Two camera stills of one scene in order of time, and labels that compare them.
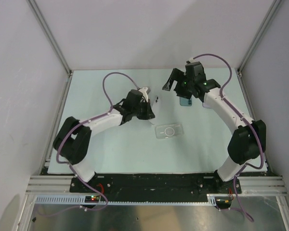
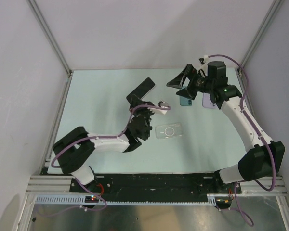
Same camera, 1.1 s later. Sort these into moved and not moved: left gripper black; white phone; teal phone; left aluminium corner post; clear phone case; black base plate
Moved: left gripper black; white phone
Not moved: black base plate; left aluminium corner post; teal phone; clear phone case
